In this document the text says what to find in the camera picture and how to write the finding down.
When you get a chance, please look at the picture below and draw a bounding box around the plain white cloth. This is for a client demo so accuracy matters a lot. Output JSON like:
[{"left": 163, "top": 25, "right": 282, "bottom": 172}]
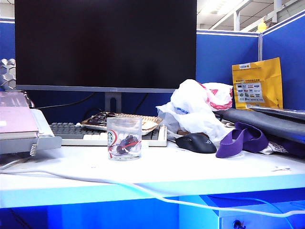
[{"left": 221, "top": 120, "right": 239, "bottom": 130}]

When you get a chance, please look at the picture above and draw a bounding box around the dark grey laptop sleeve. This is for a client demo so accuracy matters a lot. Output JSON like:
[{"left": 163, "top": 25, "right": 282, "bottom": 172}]
[{"left": 213, "top": 109, "right": 305, "bottom": 145}]

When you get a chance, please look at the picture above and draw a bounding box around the grey hexagon pattern object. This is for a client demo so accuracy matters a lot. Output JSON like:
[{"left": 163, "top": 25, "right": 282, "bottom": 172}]
[{"left": 0, "top": 58, "right": 17, "bottom": 91}]

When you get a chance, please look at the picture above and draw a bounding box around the white cable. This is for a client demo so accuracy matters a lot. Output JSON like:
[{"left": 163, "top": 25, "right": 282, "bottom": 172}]
[
  {"left": 0, "top": 157, "right": 27, "bottom": 171},
  {"left": 0, "top": 168, "right": 305, "bottom": 219}
]

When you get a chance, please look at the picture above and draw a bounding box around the yellow rubber duck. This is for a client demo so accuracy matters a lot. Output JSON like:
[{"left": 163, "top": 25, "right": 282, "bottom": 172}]
[{"left": 255, "top": 19, "right": 267, "bottom": 33}]

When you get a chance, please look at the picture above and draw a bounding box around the silver metal book stand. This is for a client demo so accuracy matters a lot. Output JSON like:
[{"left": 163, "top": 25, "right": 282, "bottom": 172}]
[{"left": 0, "top": 107, "right": 63, "bottom": 157}]

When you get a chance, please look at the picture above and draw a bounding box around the purple fabric band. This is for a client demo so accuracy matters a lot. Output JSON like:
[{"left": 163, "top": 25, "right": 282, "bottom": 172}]
[{"left": 215, "top": 122, "right": 270, "bottom": 159}]

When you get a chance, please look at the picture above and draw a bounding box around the black cable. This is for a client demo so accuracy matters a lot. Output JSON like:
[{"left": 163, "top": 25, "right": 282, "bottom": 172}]
[
  {"left": 33, "top": 92, "right": 96, "bottom": 110},
  {"left": 135, "top": 93, "right": 150, "bottom": 113}
]

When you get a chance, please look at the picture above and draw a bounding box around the yellow printed paper bag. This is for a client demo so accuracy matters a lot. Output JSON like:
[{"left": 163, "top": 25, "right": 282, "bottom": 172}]
[{"left": 232, "top": 57, "right": 284, "bottom": 111}]

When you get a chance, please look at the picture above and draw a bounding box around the grey and white keyboard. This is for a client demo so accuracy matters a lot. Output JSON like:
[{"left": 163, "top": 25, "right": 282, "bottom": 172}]
[{"left": 49, "top": 122, "right": 168, "bottom": 147}]

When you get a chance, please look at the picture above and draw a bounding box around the clear printed drinking glass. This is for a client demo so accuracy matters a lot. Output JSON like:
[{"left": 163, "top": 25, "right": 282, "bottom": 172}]
[{"left": 106, "top": 116, "right": 143, "bottom": 161}]

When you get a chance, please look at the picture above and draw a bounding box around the grey monitor stand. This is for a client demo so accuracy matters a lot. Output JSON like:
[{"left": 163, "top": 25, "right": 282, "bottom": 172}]
[{"left": 104, "top": 92, "right": 122, "bottom": 114}]

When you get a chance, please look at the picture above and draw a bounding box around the silver foil pouch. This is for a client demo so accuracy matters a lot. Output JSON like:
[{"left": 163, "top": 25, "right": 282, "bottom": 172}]
[{"left": 246, "top": 104, "right": 305, "bottom": 121}]

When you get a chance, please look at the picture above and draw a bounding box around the blue drawer cabinet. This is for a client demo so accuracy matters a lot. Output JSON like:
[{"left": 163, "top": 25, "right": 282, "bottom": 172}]
[{"left": 178, "top": 194, "right": 305, "bottom": 229}]

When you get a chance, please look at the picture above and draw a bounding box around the black computer mouse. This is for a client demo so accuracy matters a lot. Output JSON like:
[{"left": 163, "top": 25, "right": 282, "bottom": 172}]
[{"left": 174, "top": 133, "right": 218, "bottom": 154}]

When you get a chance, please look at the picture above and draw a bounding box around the gold foil cherry tray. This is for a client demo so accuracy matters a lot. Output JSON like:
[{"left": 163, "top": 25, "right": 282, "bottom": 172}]
[{"left": 80, "top": 111, "right": 164, "bottom": 133}]

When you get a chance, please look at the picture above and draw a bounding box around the white blue-print plastic bag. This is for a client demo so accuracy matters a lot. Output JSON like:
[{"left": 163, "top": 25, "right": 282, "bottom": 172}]
[{"left": 155, "top": 79, "right": 230, "bottom": 145}]

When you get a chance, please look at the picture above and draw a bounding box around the blue cable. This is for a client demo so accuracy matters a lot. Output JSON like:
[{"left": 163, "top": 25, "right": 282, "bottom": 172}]
[{"left": 205, "top": 195, "right": 296, "bottom": 229}]

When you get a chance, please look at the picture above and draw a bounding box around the black computer monitor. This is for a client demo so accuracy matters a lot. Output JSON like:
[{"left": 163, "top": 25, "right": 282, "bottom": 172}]
[{"left": 14, "top": 0, "right": 197, "bottom": 94}]

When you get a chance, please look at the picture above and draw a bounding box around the white printed cloth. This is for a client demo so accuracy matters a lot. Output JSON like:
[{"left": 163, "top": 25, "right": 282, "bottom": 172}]
[{"left": 258, "top": 140, "right": 281, "bottom": 156}]

